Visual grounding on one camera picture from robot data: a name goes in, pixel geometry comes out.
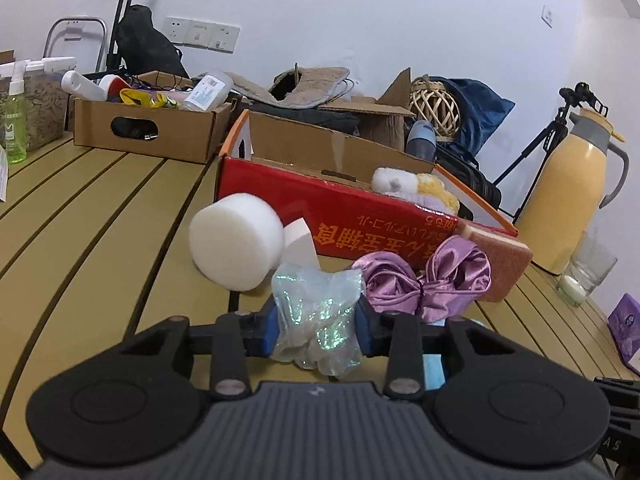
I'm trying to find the grey felt boots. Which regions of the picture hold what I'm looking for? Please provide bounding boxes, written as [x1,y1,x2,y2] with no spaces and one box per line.
[224,64,352,112]

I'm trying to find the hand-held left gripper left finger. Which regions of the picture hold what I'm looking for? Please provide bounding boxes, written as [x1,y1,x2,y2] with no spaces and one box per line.
[120,305,280,401]

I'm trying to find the red cardboard box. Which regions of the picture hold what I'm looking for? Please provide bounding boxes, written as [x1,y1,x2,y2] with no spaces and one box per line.
[214,109,519,262]

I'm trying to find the black trolley handle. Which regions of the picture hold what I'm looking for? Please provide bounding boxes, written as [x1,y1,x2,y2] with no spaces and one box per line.
[107,0,142,74]

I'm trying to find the open cardboard box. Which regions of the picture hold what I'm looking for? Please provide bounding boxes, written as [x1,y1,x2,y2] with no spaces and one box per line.
[319,67,417,152]

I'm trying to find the purple tissue box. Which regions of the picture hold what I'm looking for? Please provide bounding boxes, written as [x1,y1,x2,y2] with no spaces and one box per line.
[608,293,640,374]

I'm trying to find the wall socket panel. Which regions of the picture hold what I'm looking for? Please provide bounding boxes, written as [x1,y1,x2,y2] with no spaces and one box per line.
[164,15,241,55]

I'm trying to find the red white tube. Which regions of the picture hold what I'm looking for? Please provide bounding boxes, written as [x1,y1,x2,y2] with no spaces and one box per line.
[98,74,132,102]

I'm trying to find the blue grey bottle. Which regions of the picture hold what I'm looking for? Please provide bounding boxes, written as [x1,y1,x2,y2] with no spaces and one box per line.
[404,119,439,162]

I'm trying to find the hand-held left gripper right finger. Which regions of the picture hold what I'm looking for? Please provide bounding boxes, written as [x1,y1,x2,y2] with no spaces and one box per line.
[354,302,521,402]

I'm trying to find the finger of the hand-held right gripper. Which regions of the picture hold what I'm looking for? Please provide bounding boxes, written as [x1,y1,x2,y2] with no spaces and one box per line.
[593,375,640,429]

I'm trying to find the yellow thermos jug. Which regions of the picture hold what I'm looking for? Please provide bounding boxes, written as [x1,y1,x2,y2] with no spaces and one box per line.
[514,107,630,277]

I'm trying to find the white wedge sponge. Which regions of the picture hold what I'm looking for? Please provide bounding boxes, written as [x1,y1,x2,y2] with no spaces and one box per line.
[281,218,322,269]

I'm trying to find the purple satin scrunchie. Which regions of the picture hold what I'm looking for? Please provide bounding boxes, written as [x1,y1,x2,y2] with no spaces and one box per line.
[360,236,494,324]

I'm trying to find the blue blanket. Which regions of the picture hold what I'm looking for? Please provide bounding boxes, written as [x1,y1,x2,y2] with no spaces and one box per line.
[429,77,516,162]

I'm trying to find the brown cardboard tray box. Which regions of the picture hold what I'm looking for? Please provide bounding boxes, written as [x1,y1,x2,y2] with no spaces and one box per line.
[72,72,234,164]

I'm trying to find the black trolley bag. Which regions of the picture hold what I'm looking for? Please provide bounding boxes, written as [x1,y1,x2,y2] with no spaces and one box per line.
[114,4,191,81]

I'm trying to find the white round sponge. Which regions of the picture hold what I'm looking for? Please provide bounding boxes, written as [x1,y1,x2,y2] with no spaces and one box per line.
[188,192,286,291]

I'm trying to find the iridescent scrunchie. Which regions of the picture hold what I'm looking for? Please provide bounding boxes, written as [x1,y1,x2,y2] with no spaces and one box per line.
[270,264,367,379]

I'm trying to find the white yellow plush toy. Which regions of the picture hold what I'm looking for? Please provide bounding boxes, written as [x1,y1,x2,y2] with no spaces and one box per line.
[370,166,461,213]

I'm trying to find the yellow plastic item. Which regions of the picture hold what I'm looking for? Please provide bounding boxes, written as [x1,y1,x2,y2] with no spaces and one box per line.
[119,88,179,111]

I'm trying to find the black case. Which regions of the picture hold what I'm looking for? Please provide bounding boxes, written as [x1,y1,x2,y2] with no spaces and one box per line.
[434,144,504,212]

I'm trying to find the black tripod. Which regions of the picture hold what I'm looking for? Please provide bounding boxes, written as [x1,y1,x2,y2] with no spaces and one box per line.
[492,82,612,222]

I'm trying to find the wicker ball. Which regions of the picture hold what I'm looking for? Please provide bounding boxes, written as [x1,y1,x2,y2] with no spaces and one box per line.
[408,74,461,139]

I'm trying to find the clear labelled bottle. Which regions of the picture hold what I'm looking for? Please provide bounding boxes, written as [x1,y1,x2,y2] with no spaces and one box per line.
[177,72,236,112]

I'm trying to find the glass cup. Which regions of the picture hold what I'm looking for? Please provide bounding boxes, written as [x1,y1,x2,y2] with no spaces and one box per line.
[555,232,619,308]

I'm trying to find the clear food container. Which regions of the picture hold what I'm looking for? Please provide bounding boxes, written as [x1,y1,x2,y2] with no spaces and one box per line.
[22,57,79,152]

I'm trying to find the green spray bottle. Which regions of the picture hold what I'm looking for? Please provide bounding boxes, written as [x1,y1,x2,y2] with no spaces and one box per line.
[0,62,29,164]

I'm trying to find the chrome folding stool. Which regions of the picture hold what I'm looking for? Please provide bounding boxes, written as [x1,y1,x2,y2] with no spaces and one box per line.
[42,17,107,81]

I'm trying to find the white plastic bottle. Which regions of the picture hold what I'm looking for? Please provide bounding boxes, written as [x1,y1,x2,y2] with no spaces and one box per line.
[60,69,109,101]

